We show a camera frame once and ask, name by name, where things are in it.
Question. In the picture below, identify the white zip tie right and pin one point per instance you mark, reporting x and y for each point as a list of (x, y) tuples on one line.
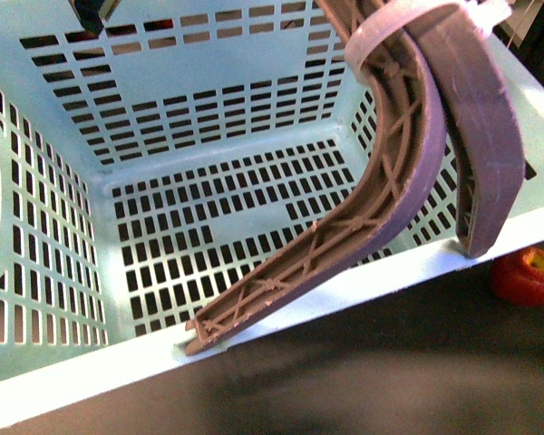
[(395, 15)]

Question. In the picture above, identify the red yellow apple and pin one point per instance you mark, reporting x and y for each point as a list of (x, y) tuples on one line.
[(518, 277)]

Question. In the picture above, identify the light blue plastic basket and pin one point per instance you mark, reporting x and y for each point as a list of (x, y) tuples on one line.
[(145, 170)]

